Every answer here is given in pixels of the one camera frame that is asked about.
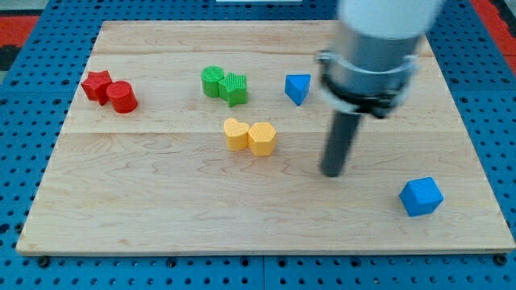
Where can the blue cube block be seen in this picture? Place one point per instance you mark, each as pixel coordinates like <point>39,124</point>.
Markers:
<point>421,196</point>

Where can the yellow heart block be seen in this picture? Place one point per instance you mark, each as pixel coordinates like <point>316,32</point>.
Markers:
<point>236,134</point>

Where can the red star block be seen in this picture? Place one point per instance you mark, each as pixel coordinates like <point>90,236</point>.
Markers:
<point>95,86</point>

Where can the red cylinder block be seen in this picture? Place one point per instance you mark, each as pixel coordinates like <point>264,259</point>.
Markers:
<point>122,97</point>

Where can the light wooden board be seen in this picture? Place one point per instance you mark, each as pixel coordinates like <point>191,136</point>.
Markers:
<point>161,181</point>

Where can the yellow hexagon block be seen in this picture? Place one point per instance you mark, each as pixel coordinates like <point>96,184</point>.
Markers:
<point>262,139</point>

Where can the blue triangle block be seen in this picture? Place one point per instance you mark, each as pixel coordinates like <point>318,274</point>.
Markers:
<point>297,87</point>

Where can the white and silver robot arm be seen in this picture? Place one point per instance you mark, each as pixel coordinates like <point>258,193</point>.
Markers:
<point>368,67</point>

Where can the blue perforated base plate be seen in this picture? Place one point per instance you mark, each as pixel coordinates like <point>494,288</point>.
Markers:
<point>38,89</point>

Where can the green cylinder block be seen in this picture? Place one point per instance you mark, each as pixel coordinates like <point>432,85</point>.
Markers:
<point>210,77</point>

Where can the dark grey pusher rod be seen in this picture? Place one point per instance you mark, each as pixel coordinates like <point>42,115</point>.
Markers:
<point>339,141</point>

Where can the green star block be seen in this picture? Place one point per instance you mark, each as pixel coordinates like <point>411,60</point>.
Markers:
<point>233,89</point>

